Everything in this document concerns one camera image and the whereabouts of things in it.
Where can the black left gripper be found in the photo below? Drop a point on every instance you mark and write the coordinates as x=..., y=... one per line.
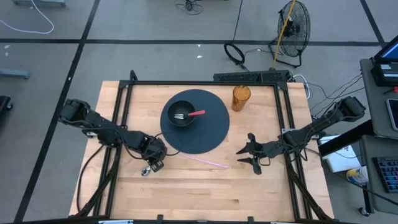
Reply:
x=155, y=149

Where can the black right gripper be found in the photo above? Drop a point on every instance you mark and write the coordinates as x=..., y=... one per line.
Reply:
x=270, y=148

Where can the pink drinking straw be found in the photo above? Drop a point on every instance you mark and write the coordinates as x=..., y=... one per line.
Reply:
x=205, y=161

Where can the amber plastic tumbler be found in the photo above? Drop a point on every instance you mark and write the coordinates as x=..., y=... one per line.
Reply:
x=240, y=99

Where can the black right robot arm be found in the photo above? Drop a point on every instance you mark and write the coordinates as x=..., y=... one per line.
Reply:
x=311, y=127

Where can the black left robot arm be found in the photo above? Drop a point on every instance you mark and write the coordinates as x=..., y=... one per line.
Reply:
x=102, y=129

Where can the dark round bowl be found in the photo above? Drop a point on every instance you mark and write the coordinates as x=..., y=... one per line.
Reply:
x=178, y=107

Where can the round dark placemat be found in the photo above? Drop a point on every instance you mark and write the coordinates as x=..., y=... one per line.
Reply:
x=205, y=133

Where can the white box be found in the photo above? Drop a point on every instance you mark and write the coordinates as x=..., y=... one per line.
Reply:
x=339, y=160

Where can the black beam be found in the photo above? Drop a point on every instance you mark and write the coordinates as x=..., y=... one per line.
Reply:
x=345, y=138

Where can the printed can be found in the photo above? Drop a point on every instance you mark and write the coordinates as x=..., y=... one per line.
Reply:
x=357, y=175

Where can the black caster wheel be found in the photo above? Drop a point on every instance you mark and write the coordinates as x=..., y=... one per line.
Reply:
x=363, y=212

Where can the black floor fan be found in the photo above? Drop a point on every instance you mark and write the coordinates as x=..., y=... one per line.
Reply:
x=290, y=30

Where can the grey low desk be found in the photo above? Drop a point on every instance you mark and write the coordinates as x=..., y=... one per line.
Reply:
x=382, y=146

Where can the black keyboard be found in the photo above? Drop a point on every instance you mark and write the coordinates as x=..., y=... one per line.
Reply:
x=388, y=172

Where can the black desktop device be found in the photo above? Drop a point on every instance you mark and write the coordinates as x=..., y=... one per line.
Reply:
x=377, y=77

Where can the dark tablet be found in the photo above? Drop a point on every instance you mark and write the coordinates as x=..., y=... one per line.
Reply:
x=394, y=113

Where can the black floor object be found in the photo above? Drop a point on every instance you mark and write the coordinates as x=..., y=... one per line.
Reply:
x=3, y=104

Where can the red hand tool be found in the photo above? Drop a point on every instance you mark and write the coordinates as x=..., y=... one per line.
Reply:
x=395, y=89

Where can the grey floor foot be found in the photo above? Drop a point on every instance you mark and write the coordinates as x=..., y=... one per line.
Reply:
x=14, y=74

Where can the open laptop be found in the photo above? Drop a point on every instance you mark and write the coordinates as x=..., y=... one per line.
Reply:
x=391, y=51

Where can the grey floor base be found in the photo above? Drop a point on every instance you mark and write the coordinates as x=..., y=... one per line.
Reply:
x=37, y=2

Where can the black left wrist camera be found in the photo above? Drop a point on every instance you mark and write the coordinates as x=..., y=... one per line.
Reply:
x=157, y=165

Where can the black metal table frame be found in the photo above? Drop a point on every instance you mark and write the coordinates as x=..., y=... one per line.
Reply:
x=202, y=82

